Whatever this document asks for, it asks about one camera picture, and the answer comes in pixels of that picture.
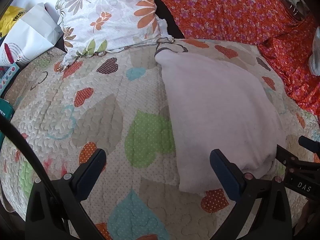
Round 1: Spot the black cable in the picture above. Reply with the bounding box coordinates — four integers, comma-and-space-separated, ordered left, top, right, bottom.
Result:
0, 114, 106, 240

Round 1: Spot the yellow plastic bag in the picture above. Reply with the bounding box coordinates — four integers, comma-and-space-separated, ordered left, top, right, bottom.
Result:
0, 6, 27, 38

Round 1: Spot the heart pattern quilt bedspread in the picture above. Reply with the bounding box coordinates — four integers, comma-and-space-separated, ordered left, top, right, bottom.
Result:
1, 40, 319, 239

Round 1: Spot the white pink knit garment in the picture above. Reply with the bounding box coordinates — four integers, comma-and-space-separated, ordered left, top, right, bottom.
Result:
155, 48, 286, 193

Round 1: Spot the colourful dotted flat box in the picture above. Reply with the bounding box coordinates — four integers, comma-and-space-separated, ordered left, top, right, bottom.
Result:
0, 63, 20, 94

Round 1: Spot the white paper bag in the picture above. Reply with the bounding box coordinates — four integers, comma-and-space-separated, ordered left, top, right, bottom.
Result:
1, 3, 63, 67

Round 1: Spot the white floral pillow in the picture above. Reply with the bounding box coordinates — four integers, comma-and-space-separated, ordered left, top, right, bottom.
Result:
56, 0, 173, 69

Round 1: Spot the teal cardboard box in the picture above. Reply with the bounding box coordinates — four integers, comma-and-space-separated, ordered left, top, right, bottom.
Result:
0, 98, 15, 146

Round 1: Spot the red floral blanket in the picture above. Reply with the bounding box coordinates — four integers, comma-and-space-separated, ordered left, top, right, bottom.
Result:
160, 0, 319, 115

